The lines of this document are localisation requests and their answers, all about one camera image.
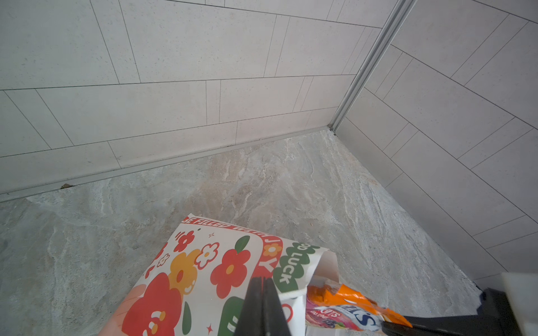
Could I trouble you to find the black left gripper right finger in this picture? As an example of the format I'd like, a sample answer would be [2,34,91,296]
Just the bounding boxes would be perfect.
[263,278,291,336]

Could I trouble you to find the orange Fox's candy packet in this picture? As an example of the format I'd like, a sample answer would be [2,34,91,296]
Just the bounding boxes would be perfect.
[305,281,412,333]

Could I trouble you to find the white floral paper bag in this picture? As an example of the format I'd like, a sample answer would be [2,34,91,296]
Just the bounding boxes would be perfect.
[102,215,339,335]

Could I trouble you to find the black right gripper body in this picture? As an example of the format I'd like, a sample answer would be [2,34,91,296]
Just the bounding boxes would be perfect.
[477,288,522,336]

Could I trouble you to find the aluminium right corner post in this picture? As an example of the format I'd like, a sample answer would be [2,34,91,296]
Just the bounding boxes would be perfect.
[329,0,416,134]

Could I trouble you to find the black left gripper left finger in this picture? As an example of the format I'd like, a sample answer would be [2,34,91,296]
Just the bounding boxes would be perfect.
[234,277,264,336]

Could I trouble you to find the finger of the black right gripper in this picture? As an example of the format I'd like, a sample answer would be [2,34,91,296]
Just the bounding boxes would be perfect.
[381,316,483,336]

